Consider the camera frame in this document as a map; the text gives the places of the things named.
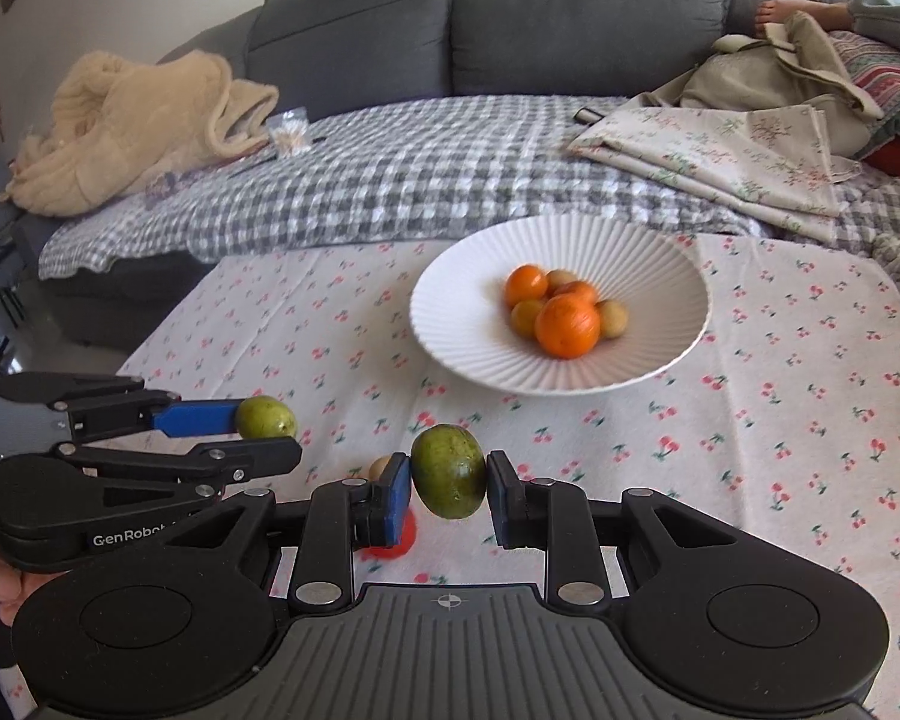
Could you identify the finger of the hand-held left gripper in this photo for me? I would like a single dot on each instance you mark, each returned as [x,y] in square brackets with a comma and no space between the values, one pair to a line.
[255,457]
[202,418]

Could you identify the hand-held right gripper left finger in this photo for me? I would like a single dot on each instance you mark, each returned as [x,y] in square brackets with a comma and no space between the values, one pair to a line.
[399,491]

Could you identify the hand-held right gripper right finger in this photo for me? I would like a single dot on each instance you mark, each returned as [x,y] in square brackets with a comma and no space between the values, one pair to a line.
[501,499]

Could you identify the green round fruit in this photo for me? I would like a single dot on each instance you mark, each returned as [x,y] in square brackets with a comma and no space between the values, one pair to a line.
[448,476]
[268,418]

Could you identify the yellow-green citrus fruit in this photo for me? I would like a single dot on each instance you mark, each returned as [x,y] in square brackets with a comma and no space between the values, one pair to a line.
[525,319]

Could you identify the large orange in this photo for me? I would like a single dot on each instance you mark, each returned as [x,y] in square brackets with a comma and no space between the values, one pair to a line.
[567,325]

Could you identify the white ribbed bowl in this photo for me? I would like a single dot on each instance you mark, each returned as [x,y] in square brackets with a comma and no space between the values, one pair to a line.
[645,345]

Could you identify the small mandarin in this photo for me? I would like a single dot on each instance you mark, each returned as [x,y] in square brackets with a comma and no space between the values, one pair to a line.
[583,289]
[527,286]

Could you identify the person's left hand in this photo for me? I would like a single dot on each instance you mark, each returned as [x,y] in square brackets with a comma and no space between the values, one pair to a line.
[0,581]

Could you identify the small brown longan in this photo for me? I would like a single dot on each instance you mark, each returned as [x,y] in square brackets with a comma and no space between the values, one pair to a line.
[379,468]

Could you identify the red tomato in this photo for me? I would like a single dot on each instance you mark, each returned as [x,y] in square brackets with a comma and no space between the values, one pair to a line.
[406,532]

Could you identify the flat patterned packet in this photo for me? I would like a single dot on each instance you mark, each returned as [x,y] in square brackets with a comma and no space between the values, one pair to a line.
[195,176]

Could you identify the cherry print tablecloth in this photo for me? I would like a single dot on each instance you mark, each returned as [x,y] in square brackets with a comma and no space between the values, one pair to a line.
[757,427]

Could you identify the clear plastic bag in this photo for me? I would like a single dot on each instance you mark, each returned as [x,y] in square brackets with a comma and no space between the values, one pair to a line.
[288,133]

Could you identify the beige fleece blanket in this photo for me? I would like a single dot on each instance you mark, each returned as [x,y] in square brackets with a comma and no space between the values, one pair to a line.
[135,120]

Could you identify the grey checked blanket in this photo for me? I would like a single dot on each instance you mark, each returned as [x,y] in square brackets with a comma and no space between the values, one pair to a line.
[420,157]

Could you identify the folded floral cloth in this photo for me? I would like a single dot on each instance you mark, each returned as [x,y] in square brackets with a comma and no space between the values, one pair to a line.
[720,150]

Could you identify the beige tote bag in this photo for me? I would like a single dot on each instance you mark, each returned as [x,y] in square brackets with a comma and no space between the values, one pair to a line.
[757,75]

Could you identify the grey sofa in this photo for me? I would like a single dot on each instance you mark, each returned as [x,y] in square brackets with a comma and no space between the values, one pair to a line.
[585,7]

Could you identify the striped patterned pillow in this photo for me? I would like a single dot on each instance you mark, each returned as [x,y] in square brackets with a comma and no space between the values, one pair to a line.
[892,82]

